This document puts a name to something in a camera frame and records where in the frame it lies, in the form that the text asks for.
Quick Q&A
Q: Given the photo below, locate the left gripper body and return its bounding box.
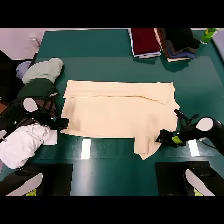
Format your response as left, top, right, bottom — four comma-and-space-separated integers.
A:
54, 116, 70, 131

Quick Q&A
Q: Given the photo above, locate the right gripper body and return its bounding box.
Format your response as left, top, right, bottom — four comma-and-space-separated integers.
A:
155, 128, 178, 147

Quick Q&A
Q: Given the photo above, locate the cream shirt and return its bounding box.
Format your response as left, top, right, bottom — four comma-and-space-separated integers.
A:
60, 79, 181, 161

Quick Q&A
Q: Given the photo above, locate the dark green garment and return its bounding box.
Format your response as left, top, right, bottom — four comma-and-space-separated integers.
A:
17, 78, 61, 101

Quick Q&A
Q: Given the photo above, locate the white garment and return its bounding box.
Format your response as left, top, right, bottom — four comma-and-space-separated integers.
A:
0, 123, 59, 170

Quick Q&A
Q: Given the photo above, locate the pale grey-green garment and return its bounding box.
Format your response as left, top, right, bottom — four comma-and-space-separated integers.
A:
22, 57, 65, 85

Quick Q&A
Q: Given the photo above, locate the lavender garment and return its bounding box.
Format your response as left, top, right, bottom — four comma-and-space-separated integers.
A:
15, 60, 33, 80

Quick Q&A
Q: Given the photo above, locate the blue garment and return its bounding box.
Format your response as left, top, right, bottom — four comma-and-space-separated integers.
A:
168, 49, 197, 63

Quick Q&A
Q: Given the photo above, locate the brown garment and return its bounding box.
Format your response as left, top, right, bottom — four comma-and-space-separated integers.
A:
155, 28, 175, 58

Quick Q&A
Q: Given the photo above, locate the dark red garment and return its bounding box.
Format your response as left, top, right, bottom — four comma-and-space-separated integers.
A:
129, 28, 162, 59

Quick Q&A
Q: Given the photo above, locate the black garment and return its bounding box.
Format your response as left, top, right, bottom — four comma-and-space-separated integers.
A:
164, 28, 201, 53

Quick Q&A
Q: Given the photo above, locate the yellow-green object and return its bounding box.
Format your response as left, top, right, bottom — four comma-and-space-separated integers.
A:
200, 28, 218, 45

